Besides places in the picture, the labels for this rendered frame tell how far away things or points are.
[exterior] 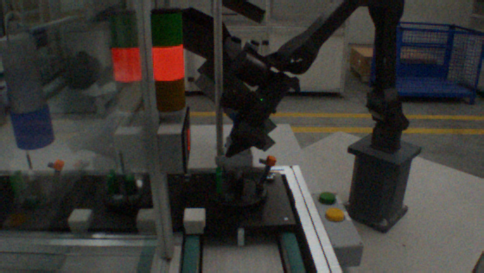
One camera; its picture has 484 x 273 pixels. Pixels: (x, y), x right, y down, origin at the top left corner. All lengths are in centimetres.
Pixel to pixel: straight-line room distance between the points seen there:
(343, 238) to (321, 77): 425
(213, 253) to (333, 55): 430
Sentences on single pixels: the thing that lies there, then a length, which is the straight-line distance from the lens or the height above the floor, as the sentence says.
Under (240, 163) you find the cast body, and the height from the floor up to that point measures 107.
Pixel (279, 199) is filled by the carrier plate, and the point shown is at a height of 97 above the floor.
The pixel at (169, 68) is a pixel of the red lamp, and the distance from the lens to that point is 58.
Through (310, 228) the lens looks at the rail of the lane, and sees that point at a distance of 84.
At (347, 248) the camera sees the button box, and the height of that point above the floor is 95.
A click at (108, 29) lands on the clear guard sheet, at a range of 40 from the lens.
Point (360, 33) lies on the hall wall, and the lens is 973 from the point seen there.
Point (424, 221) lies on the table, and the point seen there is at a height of 86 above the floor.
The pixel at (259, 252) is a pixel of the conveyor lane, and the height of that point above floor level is 92.
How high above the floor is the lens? 146
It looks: 23 degrees down
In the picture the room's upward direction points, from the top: straight up
